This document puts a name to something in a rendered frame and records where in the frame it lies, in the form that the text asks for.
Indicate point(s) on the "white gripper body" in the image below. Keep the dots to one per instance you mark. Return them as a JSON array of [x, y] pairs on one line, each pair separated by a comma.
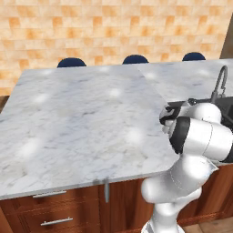
[[166, 114]]

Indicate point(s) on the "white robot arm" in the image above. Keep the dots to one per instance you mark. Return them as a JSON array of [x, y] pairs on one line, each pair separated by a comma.
[[194, 142]]

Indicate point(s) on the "wooden cupboard door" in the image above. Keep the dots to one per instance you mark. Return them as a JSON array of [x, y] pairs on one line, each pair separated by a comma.
[[127, 203], [217, 194]]

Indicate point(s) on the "dark sink basin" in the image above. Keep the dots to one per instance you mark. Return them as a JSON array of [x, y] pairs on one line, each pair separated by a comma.
[[227, 109]]

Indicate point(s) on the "dark blue bar stool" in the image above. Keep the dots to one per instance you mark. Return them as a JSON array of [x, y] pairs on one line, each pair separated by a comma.
[[135, 59], [71, 62], [194, 56]]

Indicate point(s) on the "black gooseneck tap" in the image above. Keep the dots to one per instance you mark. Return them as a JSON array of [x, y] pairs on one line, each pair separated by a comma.
[[224, 72]]

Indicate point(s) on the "shallow wooden drawer front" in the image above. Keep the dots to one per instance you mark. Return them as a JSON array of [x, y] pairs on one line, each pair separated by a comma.
[[75, 198]]

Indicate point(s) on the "deep wooden drawer front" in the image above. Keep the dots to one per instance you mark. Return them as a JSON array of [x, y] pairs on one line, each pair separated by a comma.
[[82, 221]]

